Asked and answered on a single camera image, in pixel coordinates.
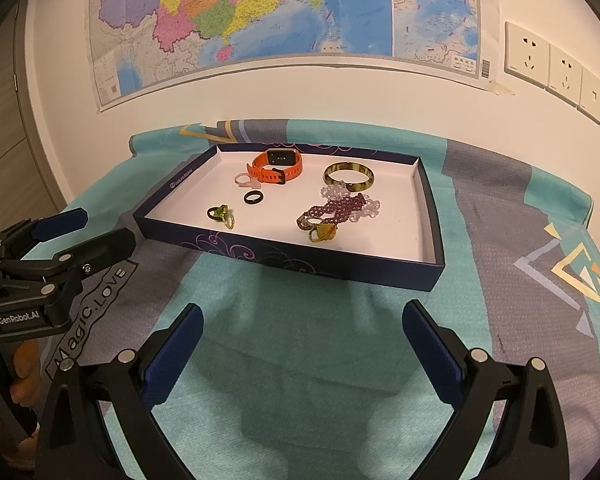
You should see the tortoiseshell bangle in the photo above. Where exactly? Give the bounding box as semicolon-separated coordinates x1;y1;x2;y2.
323;160;376;193

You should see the orange smartwatch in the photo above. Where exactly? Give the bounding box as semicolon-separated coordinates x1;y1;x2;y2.
246;148;303;186

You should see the green bead hair tie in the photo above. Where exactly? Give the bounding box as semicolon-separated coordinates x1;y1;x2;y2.
306;220;339;244

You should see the beige cabinet door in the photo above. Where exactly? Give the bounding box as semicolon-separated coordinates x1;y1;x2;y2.
0;0;83;233

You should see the teal and grey printed blanket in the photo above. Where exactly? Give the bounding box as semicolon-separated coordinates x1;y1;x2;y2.
20;119;600;480

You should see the person's left hand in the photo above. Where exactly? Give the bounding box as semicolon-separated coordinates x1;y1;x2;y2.
9;337;44;408

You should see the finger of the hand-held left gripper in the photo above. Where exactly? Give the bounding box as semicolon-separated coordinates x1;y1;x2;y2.
0;207;88;261
0;227;137;292

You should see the dark blue shallow box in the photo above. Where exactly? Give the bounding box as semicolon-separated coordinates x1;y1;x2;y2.
132;142;447;292

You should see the green bead ring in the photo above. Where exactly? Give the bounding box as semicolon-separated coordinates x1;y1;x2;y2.
206;204;237;231

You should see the maroon bead bracelet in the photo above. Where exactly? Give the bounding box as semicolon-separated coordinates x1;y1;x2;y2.
296;195;368;233

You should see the wall map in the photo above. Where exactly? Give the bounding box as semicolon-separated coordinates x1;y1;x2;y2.
87;0;496;113

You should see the clear crystal bracelet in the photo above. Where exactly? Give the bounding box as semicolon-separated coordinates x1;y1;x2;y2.
320;184;381;223

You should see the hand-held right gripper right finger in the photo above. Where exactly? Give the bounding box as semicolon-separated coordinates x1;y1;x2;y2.
401;300;571;480

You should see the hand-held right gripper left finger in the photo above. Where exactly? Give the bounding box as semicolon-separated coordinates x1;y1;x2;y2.
34;302;205;480

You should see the white wall socket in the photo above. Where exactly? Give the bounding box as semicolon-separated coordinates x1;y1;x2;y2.
546;42;585;106
504;21;551;86

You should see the white wall switch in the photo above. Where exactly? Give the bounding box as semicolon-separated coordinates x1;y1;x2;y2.
577;66;600;125

